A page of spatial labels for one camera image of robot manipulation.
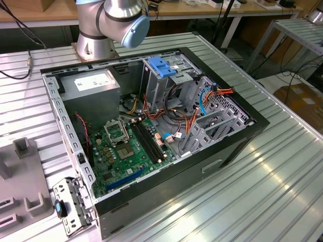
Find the grey metal disk bay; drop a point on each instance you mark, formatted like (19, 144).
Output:
(194, 141)

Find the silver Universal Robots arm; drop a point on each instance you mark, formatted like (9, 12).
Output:
(116, 15)

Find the metal slot retainer bracket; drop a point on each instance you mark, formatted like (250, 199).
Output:
(75, 201)

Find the grey optical drive cage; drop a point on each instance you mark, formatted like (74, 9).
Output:
(156, 88)

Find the wooden desk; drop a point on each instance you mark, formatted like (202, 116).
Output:
(181, 11)

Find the blue expansion slot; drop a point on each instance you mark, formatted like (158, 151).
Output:
(126, 179)

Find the CPU socket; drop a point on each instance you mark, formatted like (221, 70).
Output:
(125, 151)

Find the black open PC case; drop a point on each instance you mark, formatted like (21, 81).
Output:
(176, 181)

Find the small white box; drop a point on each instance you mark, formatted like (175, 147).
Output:
(217, 2)

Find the black RAM slot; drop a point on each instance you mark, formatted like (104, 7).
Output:
(146, 143)
(142, 144)
(153, 143)
(149, 143)

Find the green motherboard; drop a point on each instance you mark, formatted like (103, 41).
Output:
(131, 164)

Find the black latch with blue inset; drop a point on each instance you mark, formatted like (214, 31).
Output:
(59, 208)

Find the small black device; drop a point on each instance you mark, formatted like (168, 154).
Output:
(287, 3)

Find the silver round metal object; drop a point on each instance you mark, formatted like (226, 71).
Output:
(315, 16)

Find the black case fan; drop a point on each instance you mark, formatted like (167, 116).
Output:
(80, 136)

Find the metal slat side table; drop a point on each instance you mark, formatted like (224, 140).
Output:
(297, 32)

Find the blue plastic drive latch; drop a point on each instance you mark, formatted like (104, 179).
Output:
(159, 65)

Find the grey parts rack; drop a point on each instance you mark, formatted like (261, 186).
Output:
(25, 176)

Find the large labelled cardboard box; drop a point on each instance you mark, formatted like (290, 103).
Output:
(302, 106)

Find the grey power supply unit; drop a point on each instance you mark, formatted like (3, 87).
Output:
(90, 106)

